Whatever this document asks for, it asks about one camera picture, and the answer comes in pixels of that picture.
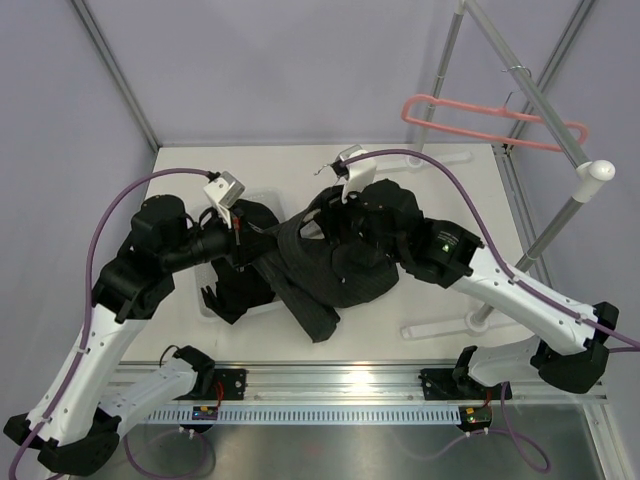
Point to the metal clothes rack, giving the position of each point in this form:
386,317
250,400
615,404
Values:
535,126

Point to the white slotted cable duct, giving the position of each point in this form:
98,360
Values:
305,415

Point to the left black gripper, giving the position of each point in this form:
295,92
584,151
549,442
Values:
235,240

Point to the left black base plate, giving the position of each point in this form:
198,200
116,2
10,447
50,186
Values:
227,383

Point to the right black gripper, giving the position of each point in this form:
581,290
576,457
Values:
334,216

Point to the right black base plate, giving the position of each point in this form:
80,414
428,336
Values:
440,384

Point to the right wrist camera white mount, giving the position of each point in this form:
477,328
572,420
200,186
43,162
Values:
358,175

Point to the dark striped shirt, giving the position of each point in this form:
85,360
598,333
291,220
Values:
315,278

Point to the wooden hanger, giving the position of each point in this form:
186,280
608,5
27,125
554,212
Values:
316,219

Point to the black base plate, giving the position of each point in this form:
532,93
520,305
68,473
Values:
440,384
227,383

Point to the black shirt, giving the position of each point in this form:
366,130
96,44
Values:
240,285

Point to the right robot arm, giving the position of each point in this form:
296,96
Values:
567,348

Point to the aluminium rail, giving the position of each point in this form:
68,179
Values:
348,384

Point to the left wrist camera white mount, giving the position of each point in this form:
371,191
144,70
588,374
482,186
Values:
222,193

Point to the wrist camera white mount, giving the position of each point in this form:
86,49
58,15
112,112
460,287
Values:
358,175
222,193

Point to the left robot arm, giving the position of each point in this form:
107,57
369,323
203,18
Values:
76,427

